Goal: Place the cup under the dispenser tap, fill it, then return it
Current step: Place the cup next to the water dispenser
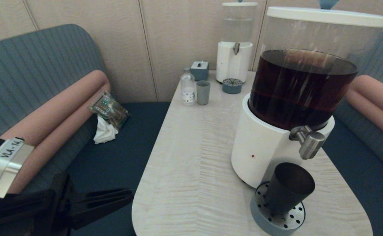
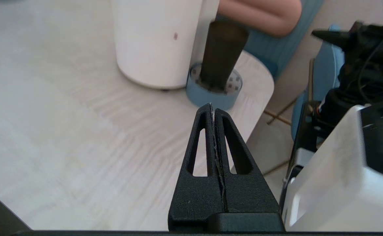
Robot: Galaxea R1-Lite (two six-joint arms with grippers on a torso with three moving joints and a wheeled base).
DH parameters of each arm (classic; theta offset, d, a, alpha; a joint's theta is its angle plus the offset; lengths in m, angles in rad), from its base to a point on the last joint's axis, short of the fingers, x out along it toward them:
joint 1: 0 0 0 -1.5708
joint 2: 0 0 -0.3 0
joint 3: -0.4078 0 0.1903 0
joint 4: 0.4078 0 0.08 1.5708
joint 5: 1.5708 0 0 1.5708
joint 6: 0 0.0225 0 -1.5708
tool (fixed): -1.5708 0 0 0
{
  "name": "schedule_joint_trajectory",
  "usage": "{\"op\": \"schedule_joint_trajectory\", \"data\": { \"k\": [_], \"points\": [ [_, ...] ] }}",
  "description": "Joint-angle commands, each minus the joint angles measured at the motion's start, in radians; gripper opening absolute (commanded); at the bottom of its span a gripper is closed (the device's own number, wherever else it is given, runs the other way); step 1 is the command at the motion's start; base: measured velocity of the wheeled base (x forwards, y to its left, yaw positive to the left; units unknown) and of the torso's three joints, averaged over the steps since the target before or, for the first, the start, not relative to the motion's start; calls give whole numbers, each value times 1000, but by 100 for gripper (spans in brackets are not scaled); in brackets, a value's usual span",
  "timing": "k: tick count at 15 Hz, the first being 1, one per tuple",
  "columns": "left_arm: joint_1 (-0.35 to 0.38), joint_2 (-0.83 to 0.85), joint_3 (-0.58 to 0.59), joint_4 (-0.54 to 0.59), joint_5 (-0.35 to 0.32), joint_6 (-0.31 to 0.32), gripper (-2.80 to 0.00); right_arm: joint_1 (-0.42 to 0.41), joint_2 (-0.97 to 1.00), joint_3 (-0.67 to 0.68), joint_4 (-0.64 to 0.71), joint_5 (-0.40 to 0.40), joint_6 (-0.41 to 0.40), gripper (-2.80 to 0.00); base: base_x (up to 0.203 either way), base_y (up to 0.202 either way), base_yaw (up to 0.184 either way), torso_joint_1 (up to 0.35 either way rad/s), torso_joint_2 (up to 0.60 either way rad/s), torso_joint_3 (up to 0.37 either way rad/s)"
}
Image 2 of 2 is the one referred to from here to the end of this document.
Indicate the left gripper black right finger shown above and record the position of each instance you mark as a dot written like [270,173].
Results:
[247,193]

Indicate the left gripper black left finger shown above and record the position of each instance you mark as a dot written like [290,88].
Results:
[194,196]

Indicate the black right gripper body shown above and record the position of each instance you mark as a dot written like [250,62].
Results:
[367,42]

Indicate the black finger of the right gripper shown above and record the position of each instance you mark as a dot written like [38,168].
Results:
[335,37]

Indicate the black tapered cup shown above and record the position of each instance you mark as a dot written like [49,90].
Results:
[222,55]

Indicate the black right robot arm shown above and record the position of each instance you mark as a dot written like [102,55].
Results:
[368,88]

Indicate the light blue chair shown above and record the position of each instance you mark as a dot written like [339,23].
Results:
[329,68]

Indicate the pink bolster cushion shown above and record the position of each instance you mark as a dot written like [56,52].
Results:
[263,14]

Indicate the large grey perforated drip tray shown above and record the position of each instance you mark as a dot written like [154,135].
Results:
[211,98]

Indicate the large dark tea dispenser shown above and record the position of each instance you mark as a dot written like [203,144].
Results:
[155,42]

